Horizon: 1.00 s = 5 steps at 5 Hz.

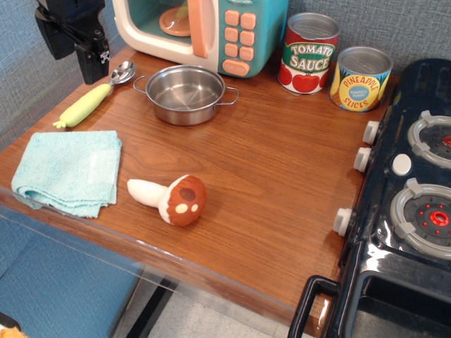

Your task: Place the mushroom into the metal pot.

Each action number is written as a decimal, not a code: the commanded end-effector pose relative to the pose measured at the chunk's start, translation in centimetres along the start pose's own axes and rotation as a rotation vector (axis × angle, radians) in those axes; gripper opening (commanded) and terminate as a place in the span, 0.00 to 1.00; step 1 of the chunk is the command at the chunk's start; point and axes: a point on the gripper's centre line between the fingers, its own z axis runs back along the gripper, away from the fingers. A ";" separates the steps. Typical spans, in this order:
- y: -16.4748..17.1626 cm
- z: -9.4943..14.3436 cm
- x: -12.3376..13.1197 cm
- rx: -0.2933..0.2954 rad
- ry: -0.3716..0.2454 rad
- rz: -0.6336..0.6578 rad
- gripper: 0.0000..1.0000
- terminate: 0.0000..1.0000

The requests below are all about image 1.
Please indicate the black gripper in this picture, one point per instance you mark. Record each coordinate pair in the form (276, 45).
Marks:
(62, 22)

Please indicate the plush brown white mushroom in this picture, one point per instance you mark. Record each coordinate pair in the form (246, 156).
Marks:
(179, 204)

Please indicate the small metal pot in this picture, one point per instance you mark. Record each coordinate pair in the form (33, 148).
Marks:
(186, 95)

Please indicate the orange microwave plate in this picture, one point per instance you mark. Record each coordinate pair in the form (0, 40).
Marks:
(175, 22)

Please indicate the light blue folded cloth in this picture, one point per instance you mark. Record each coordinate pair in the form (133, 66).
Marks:
(75, 172)

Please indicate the teal toy microwave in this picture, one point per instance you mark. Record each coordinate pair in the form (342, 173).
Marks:
(233, 38)

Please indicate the clear acrylic table guard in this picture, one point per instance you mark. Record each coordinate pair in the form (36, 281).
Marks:
(57, 282)

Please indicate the tomato sauce can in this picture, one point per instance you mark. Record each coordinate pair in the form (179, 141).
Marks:
(309, 46)

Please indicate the pineapple slices can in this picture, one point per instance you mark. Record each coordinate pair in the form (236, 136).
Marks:
(360, 79)

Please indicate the orange plush object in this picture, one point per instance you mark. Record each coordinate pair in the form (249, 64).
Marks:
(12, 332)

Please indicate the black toy stove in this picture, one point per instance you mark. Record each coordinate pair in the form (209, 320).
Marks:
(395, 263)

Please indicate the spoon with green handle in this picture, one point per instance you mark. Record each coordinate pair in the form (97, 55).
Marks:
(85, 105)

